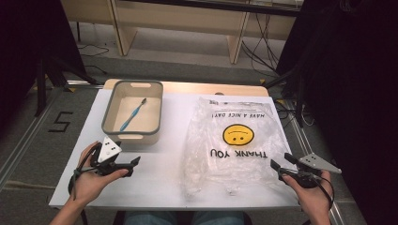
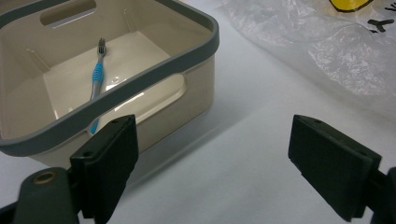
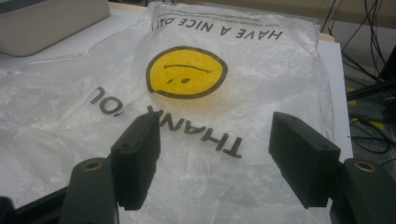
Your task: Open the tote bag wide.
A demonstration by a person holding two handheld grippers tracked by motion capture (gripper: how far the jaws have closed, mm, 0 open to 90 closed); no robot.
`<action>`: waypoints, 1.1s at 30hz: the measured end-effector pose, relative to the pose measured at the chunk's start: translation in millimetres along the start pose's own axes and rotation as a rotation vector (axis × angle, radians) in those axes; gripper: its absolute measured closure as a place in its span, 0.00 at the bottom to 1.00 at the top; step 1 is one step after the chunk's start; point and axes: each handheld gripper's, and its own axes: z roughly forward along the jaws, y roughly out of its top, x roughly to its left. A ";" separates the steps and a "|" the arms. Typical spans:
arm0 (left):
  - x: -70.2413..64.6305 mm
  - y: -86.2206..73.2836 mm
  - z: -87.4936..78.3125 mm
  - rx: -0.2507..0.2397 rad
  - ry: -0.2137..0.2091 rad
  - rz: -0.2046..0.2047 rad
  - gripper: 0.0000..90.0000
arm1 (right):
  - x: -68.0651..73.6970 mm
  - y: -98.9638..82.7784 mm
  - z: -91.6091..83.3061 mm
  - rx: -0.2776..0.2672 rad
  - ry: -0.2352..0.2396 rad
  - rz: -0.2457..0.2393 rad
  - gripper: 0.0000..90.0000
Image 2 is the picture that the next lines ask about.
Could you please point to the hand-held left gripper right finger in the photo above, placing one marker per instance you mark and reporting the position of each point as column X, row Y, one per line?
column 330, row 161

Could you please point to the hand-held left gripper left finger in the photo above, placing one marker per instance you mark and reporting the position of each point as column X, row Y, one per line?
column 106, row 168

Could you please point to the blue grey toothbrush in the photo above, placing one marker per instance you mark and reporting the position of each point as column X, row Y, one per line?
column 98, row 74

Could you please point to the clear printed plastic bag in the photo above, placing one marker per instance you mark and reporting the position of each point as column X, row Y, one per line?
column 342, row 56

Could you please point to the beige plastic tray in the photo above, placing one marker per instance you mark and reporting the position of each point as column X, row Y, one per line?
column 193, row 105

